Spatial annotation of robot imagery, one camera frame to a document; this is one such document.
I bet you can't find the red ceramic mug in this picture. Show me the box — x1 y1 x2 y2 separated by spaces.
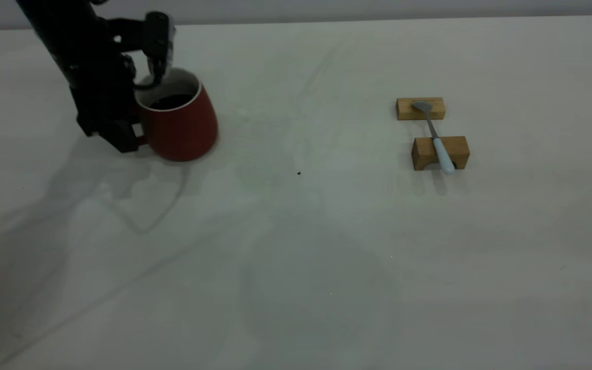
132 68 219 163

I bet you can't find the spoon with pale blue handle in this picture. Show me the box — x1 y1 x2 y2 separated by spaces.
411 101 456 176

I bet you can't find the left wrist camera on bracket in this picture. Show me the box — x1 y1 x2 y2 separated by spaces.
106 11 176 91

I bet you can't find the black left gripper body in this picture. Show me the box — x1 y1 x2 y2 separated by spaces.
67 52 140 138

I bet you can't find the flat rectangular wooden block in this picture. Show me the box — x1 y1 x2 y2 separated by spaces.
396 97 446 121

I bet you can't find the arched wooden block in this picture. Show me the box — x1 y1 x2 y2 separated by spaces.
411 136 471 171

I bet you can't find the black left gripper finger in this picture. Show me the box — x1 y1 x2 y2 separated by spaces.
96 118 141 154

